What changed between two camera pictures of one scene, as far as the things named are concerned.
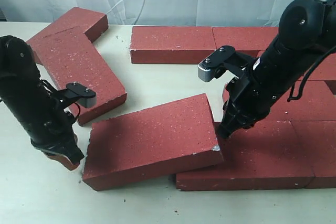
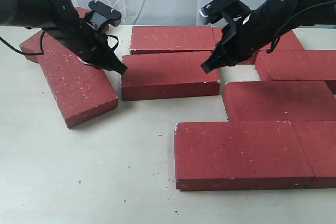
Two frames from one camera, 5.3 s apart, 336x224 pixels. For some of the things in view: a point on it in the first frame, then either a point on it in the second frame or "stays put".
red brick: [70, 56] stays put
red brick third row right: [317, 103] stays put
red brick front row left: [268, 155] stays put
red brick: [162, 142] -> [168, 75]
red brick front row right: [318, 138] stays put
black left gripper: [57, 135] -> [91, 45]
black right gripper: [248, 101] -> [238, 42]
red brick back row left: [171, 44] stays put
